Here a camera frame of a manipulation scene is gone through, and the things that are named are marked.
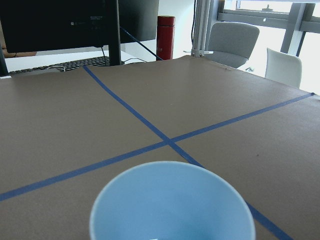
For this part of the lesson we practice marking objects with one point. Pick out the red thermos bottle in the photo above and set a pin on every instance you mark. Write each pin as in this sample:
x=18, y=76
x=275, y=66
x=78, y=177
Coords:
x=165, y=36

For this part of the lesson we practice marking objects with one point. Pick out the light blue cup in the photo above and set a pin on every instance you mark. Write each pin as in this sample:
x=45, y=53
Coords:
x=170, y=200

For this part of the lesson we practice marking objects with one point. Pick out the black keyboard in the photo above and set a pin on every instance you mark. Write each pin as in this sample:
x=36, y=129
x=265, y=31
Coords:
x=99, y=61

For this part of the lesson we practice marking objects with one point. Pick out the aluminium frame post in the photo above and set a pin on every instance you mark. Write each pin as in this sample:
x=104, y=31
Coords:
x=201, y=17

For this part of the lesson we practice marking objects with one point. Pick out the black monitor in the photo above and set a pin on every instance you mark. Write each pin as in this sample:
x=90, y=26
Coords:
x=47, y=25

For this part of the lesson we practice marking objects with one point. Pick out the grey office chair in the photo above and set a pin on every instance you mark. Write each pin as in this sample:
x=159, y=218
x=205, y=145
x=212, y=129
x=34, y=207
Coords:
x=232, y=43

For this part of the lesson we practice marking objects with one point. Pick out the white chair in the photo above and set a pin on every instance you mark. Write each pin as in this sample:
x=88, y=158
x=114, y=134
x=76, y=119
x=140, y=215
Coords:
x=283, y=68

